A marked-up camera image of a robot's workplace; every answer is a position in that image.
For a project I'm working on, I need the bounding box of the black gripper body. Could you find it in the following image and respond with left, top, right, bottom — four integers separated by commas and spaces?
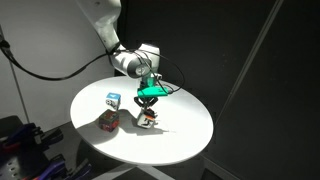
133, 75, 160, 108

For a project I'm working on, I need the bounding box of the black white teal toy cube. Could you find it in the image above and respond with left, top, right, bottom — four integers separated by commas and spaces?
136, 109, 158, 130

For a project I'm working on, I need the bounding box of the small orange toy cube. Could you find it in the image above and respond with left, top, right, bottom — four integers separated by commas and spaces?
146, 108, 157, 120

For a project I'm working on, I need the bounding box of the blue checker pattern toy cube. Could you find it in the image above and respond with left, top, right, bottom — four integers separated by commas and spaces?
105, 92, 122, 112

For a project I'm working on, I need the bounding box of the purple orange bar clamp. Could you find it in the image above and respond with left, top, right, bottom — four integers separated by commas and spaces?
0, 122, 65, 153
31, 153, 93, 180

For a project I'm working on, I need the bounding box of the thin grey stand pole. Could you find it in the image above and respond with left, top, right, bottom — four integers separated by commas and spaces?
0, 24, 30, 125

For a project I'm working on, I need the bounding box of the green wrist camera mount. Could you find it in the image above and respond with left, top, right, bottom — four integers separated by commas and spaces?
136, 83, 171, 99

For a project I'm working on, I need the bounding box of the white table pedestal base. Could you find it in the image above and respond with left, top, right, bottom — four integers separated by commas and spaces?
92, 162, 178, 180

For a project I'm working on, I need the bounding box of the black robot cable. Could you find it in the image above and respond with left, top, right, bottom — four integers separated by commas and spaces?
0, 35, 186, 98

